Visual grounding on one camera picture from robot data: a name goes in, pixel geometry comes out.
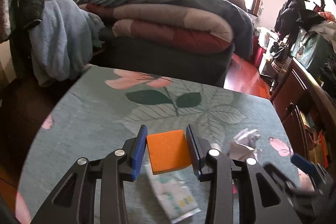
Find folded grey red quilt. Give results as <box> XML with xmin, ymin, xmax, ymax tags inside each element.
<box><xmin>79</xmin><ymin>2</ymin><xmax>235</xmax><ymax>52</ymax></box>

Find blue duvet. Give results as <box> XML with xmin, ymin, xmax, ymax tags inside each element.
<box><xmin>79</xmin><ymin>0</ymin><xmax>254</xmax><ymax>62</ymax></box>

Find dark wooden dresser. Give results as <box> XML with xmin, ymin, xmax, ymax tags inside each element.
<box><xmin>269</xmin><ymin>59</ymin><xmax>336</xmax><ymax>188</ymax></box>

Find red cloth bag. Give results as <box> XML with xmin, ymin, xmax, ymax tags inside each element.
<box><xmin>319</xmin><ymin>11</ymin><xmax>336</xmax><ymax>22</ymax></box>

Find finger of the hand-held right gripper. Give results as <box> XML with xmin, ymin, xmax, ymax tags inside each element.
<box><xmin>291</xmin><ymin>153</ymin><xmax>328</xmax><ymax>188</ymax></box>
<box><xmin>263</xmin><ymin>162</ymin><xmax>300</xmax><ymax>196</ymax></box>

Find black handbag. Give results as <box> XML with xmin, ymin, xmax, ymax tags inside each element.
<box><xmin>269</xmin><ymin>42</ymin><xmax>286</xmax><ymax>59</ymax></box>

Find red storage box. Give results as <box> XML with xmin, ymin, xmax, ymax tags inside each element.
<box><xmin>253</xmin><ymin>46</ymin><xmax>264</xmax><ymax>65</ymax></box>

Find orange box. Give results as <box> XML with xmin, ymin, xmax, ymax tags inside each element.
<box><xmin>146</xmin><ymin>130</ymin><xmax>192</xmax><ymax>175</ymax></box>

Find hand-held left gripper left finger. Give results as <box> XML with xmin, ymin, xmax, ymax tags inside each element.
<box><xmin>31</xmin><ymin>125</ymin><xmax>148</xmax><ymax>224</ymax></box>

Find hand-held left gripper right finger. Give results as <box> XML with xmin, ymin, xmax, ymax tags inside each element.
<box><xmin>186</xmin><ymin>124</ymin><xmax>302</xmax><ymax>224</ymax></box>

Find crumpled white paper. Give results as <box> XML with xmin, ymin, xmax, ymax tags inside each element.
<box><xmin>228</xmin><ymin>129</ymin><xmax>261</xmax><ymax>161</ymax></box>

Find tan blanket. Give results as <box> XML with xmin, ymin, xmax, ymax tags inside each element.
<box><xmin>218</xmin><ymin>0</ymin><xmax>248</xmax><ymax>13</ymax></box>

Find dark clothes pile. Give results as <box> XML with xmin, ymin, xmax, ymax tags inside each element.
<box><xmin>319</xmin><ymin>63</ymin><xmax>336</xmax><ymax>93</ymax></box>

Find white clothes pile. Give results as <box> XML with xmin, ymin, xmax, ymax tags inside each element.
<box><xmin>310</xmin><ymin>22</ymin><xmax>336</xmax><ymax>54</ymax></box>

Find white green tissue packet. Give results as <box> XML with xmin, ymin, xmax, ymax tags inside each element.
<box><xmin>146</xmin><ymin>169</ymin><xmax>201</xmax><ymax>223</ymax></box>

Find teal bag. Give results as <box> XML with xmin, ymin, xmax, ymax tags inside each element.
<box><xmin>290</xmin><ymin>28</ymin><xmax>334</xmax><ymax>75</ymax></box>

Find black jacket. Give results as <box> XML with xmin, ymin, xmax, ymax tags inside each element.
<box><xmin>274</xmin><ymin>0</ymin><xmax>326</xmax><ymax>41</ymax></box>

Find white container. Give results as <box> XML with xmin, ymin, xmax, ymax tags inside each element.
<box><xmin>256</xmin><ymin>27</ymin><xmax>280</xmax><ymax>48</ymax></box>

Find light blue fleece blanket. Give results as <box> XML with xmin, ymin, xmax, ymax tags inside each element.
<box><xmin>28</xmin><ymin>0</ymin><xmax>105</xmax><ymax>86</ymax></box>

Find dark padded jacket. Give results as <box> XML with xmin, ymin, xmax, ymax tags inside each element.
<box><xmin>10</xmin><ymin>0</ymin><xmax>46</xmax><ymax>30</ymax></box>

